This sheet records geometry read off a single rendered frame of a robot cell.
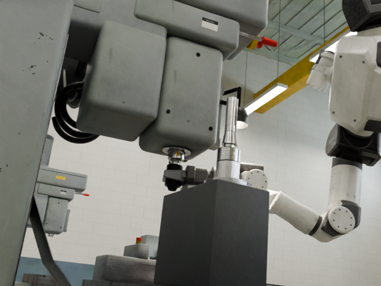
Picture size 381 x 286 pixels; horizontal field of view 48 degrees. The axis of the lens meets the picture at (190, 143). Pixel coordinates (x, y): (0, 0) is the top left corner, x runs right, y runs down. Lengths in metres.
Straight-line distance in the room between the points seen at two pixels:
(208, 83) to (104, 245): 6.67
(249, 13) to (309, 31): 8.08
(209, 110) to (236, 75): 8.44
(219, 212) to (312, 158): 9.30
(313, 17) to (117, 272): 8.18
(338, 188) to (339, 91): 0.29
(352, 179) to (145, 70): 0.68
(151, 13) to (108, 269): 0.72
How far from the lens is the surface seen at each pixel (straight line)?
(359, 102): 1.26
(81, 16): 1.23
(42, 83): 1.00
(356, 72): 1.26
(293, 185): 9.58
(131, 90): 1.15
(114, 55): 1.19
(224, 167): 0.83
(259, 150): 9.31
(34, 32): 1.05
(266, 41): 1.43
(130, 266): 1.26
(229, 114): 0.88
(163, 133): 1.17
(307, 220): 1.27
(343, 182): 1.36
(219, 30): 1.34
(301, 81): 8.24
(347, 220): 1.29
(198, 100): 1.23
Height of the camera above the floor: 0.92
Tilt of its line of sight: 19 degrees up
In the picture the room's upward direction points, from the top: 6 degrees clockwise
